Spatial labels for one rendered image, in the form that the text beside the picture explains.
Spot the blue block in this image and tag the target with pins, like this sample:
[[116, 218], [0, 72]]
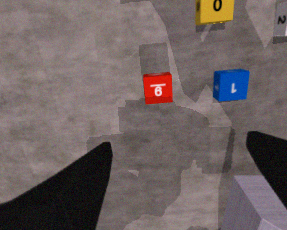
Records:
[[230, 84]]

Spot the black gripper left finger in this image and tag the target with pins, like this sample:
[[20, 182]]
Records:
[[70, 200]]

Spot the yellow block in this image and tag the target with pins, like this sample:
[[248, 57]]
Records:
[[213, 11]]

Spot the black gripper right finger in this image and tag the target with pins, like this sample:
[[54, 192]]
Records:
[[270, 155]]

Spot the red block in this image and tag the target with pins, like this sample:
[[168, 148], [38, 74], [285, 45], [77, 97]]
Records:
[[158, 88]]

